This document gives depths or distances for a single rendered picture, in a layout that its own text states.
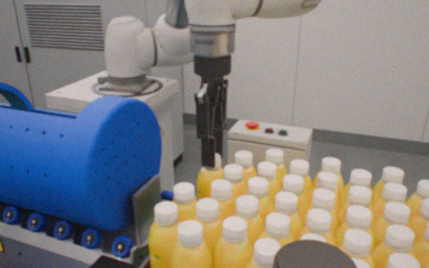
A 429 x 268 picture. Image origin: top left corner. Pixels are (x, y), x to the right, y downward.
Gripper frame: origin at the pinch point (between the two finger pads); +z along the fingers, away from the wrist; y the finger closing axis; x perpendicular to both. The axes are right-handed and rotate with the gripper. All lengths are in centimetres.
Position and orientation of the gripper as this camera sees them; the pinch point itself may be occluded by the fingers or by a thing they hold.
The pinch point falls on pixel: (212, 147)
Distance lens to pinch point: 80.8
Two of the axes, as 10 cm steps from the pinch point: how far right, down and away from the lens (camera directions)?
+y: -3.6, 3.6, -8.6
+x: 9.3, 1.4, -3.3
